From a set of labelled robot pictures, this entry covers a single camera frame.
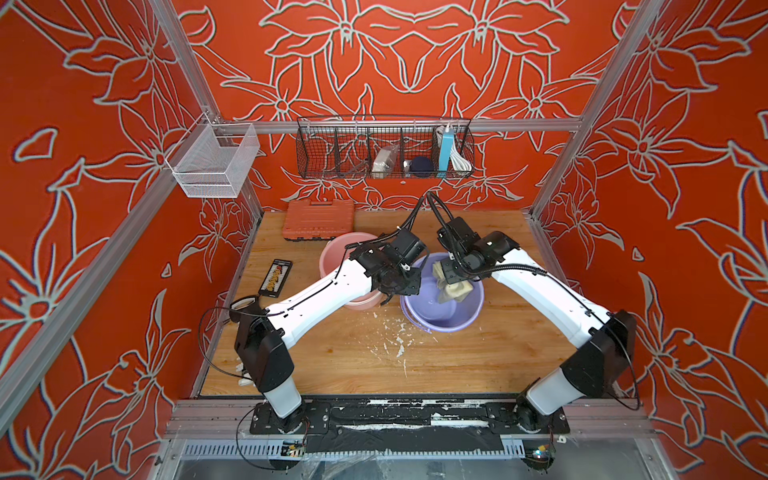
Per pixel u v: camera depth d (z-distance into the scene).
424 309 0.90
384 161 0.92
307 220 1.14
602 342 0.41
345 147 1.00
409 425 0.73
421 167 0.95
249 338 0.44
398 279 0.62
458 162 0.92
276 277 0.99
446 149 0.86
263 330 0.46
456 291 0.78
